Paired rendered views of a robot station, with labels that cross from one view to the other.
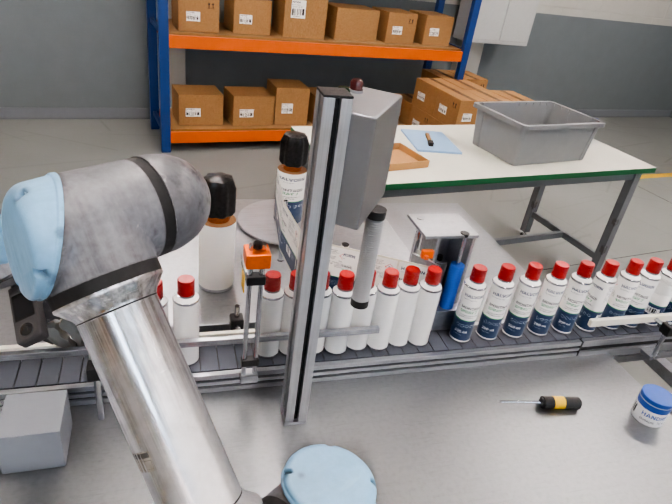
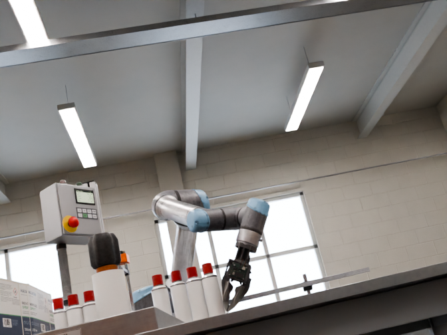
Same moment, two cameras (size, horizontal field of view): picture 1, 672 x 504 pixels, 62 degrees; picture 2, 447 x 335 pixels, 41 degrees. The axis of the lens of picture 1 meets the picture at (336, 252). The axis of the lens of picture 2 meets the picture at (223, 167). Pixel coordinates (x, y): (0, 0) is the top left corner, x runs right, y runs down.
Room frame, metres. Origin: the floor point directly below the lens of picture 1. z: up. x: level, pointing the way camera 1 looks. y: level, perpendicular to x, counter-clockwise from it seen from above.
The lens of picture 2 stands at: (2.57, 1.22, 0.72)
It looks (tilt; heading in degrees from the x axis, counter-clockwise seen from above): 19 degrees up; 201
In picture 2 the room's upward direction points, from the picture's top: 13 degrees counter-clockwise
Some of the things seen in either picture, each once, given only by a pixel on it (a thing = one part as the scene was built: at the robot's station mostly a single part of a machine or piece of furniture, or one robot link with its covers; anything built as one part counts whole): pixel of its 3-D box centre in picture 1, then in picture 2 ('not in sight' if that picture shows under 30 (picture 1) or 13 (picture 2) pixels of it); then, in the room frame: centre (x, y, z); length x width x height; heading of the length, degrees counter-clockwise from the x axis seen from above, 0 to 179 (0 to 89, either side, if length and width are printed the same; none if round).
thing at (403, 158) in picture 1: (385, 157); not in sight; (2.49, -0.16, 0.82); 0.34 x 0.24 x 0.04; 124
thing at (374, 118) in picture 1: (352, 154); (71, 214); (0.90, 0.00, 1.38); 0.17 x 0.10 x 0.19; 165
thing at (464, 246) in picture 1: (431, 273); not in sight; (1.17, -0.24, 1.01); 0.14 x 0.13 x 0.26; 110
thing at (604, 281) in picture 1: (598, 295); not in sight; (1.23, -0.69, 0.98); 0.05 x 0.05 x 0.20
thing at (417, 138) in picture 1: (430, 141); not in sight; (2.88, -0.41, 0.81); 0.32 x 0.24 x 0.01; 14
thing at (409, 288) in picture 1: (404, 306); not in sight; (1.05, -0.17, 0.98); 0.05 x 0.05 x 0.20
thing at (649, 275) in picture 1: (641, 292); not in sight; (1.28, -0.82, 0.98); 0.05 x 0.05 x 0.20
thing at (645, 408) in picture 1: (652, 405); not in sight; (0.98, -0.77, 0.86); 0.07 x 0.07 x 0.07
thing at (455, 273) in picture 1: (449, 292); not in sight; (1.14, -0.29, 0.98); 0.03 x 0.03 x 0.17
